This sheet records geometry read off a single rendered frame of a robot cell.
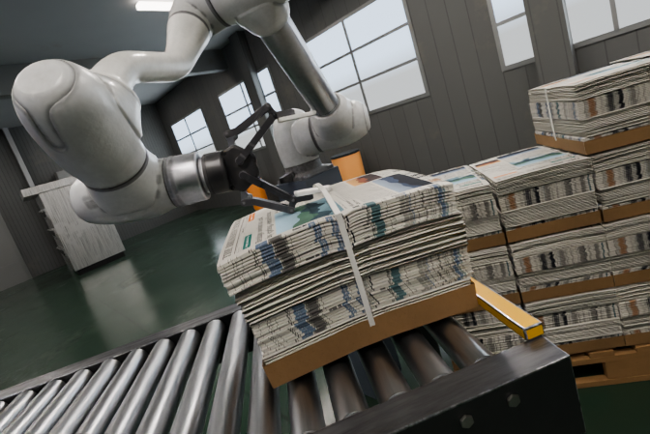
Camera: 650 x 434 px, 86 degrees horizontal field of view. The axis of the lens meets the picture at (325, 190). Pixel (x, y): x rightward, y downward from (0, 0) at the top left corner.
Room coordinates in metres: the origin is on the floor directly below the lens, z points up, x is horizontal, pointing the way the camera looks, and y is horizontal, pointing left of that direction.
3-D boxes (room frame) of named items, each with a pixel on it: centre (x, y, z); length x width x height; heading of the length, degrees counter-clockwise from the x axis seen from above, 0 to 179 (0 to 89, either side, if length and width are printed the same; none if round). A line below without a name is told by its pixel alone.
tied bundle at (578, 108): (1.19, -0.99, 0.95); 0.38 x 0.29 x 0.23; 167
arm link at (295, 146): (1.45, 0.05, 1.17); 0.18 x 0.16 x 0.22; 71
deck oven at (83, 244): (6.88, 4.89, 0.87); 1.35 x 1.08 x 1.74; 40
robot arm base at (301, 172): (1.44, 0.07, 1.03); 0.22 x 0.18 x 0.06; 133
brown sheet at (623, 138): (1.19, -0.99, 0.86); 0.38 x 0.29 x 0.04; 167
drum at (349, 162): (5.22, -0.45, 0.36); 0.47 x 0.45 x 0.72; 43
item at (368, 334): (0.65, 0.01, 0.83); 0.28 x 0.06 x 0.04; 6
